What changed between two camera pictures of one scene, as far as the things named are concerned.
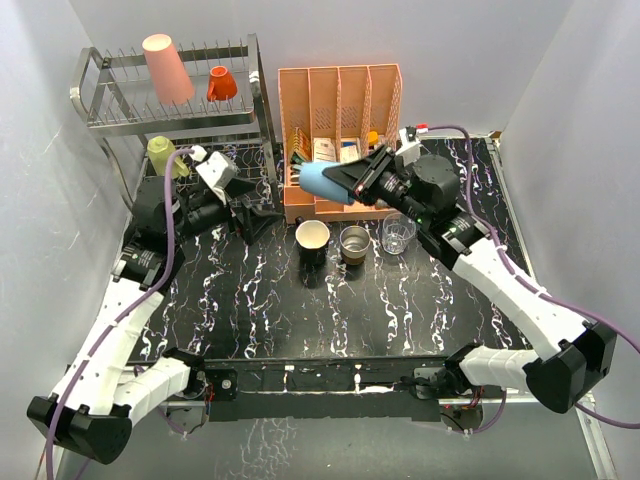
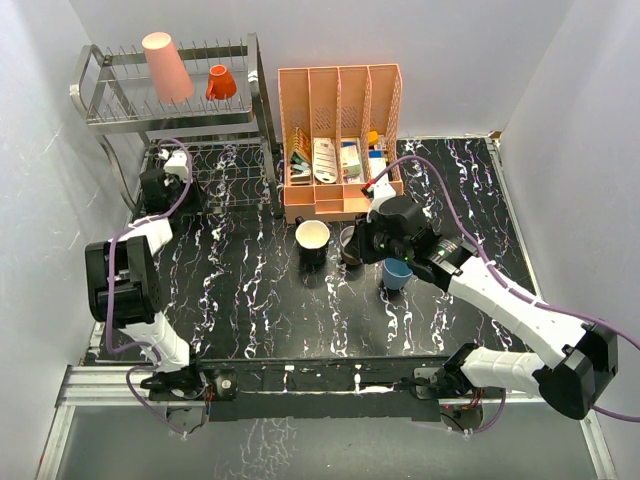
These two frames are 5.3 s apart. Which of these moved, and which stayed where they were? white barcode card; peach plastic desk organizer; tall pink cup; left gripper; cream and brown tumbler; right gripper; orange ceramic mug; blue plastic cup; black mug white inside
Moved: blue plastic cup; right gripper; left gripper
Stayed: orange ceramic mug; cream and brown tumbler; peach plastic desk organizer; tall pink cup; white barcode card; black mug white inside
